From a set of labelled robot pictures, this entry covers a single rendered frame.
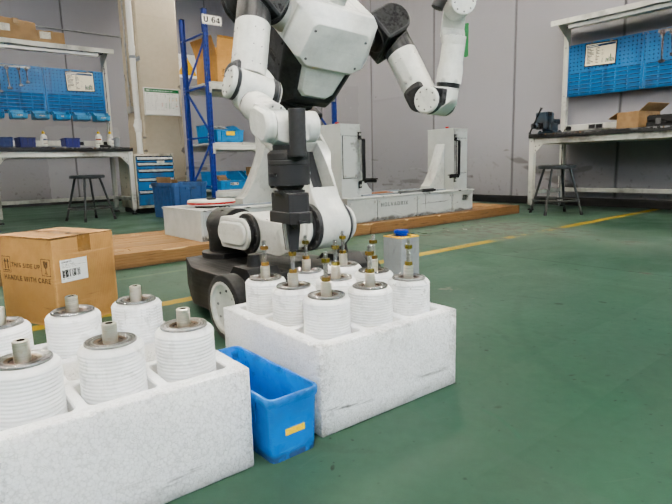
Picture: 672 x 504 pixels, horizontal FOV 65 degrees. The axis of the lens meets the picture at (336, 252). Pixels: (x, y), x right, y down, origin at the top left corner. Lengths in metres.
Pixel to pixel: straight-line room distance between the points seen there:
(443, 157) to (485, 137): 2.18
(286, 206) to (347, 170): 2.82
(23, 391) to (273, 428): 0.39
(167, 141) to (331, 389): 6.74
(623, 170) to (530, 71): 1.55
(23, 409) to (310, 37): 1.09
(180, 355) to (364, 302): 0.40
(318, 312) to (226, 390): 0.24
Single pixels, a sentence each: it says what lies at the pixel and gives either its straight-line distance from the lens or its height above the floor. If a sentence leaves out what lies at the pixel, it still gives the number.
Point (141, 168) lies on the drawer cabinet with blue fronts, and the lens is 6.62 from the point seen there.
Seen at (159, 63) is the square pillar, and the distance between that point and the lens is 7.71.
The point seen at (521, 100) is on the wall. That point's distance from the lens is 6.78.
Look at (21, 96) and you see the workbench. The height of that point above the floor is 1.33.
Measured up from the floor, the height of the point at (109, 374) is 0.22.
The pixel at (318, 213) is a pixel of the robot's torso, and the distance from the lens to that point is 1.55.
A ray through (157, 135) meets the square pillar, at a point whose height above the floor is 0.95.
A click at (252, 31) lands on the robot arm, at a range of 1.43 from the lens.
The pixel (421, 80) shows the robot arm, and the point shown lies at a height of 0.74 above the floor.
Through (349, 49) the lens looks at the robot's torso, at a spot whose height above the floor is 0.82.
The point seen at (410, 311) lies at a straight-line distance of 1.20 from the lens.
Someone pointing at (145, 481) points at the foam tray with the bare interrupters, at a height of 0.05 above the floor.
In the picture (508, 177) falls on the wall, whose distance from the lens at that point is 6.82.
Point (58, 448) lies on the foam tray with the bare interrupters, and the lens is 0.85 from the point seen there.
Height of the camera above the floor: 0.51
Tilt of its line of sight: 9 degrees down
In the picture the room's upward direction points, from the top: 1 degrees counter-clockwise
